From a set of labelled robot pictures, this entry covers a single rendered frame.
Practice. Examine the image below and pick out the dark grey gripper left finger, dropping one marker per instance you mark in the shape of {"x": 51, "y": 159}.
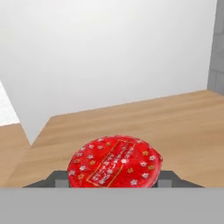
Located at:
{"x": 59, "y": 178}

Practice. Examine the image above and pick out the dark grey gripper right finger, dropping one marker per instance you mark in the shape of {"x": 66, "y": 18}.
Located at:
{"x": 169, "y": 178}

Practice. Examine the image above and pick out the red yogurt cup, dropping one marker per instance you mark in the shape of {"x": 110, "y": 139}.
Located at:
{"x": 114, "y": 162}

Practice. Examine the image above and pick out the white cabinet door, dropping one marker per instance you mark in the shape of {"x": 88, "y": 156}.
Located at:
{"x": 96, "y": 55}

